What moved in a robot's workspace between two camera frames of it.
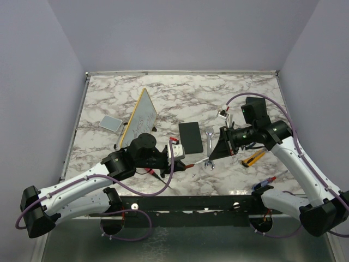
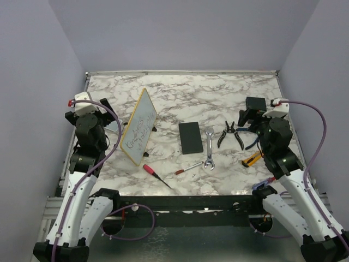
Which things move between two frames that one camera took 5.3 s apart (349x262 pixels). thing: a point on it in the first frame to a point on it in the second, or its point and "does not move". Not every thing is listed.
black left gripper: [178, 166] to [108, 116]
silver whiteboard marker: [202, 160] to [193, 165]
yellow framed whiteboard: [142, 120] does not move
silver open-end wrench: [209, 132] does not move
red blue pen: [266, 181] does not move
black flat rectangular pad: [192, 137] does not move
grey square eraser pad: [110, 123] does not move
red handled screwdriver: [152, 172] does not move
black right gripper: [222, 148] to [253, 114]
